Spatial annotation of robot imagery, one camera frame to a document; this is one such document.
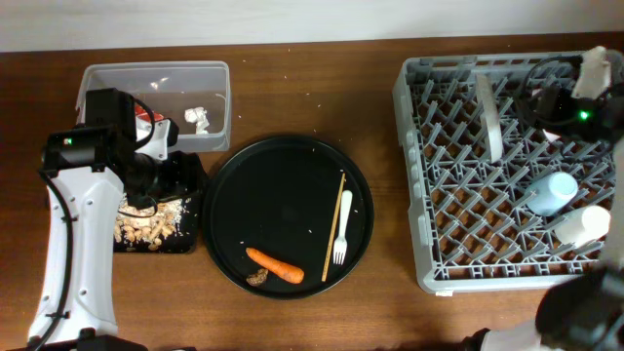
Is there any red snack wrapper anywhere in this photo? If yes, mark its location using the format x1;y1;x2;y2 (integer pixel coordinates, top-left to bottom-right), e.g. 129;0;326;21
135;104;165;123

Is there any white tissue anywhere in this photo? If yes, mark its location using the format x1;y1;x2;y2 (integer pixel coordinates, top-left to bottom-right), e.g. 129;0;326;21
184;107;210;135

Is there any blue plastic cup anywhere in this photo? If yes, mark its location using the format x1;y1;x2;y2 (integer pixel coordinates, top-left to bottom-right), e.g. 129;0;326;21
526;172;579;216

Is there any rice and shells pile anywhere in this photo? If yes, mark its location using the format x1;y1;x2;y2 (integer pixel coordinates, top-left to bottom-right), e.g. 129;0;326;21
113;198;193;253

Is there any grey plate with food scraps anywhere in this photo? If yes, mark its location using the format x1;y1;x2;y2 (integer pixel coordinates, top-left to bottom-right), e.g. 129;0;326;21
476;73;503;163

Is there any small white cup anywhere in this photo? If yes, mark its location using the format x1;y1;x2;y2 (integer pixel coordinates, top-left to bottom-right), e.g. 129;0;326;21
554;205;611;247

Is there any brown food scrap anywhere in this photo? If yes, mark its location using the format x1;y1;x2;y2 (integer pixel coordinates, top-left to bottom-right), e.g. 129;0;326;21
246;268;269;287

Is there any orange carrot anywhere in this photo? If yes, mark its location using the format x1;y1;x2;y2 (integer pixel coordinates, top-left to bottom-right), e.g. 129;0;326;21
246;248;304;284

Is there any wooden chopstick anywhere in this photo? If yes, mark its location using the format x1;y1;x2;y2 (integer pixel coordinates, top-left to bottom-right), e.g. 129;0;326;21
321;172;346;283

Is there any white plastic fork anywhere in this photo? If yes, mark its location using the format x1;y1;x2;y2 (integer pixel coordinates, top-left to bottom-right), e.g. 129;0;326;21
332;190;353;265

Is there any white pink bowl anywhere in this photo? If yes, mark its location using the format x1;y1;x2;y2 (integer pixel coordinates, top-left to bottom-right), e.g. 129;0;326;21
531;88;561;142

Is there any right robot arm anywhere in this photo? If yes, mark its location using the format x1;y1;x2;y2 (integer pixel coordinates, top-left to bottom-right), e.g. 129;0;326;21
458;46;623;350

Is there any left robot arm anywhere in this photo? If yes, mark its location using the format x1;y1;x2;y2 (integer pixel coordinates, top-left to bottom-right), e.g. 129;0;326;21
27;88;188;350

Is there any grey dishwasher rack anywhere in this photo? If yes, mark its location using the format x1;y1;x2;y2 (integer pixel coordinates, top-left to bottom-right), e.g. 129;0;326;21
393;52;616;295

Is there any clear plastic bin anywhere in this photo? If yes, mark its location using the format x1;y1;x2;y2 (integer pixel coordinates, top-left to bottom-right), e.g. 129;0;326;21
76;60;232;153

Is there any black rectangular tray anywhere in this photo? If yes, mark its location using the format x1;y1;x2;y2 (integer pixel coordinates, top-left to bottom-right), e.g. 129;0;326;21
113;151;208;254

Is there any round black tray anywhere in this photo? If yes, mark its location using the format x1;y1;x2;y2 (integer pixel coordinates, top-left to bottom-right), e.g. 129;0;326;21
202;136;374;299

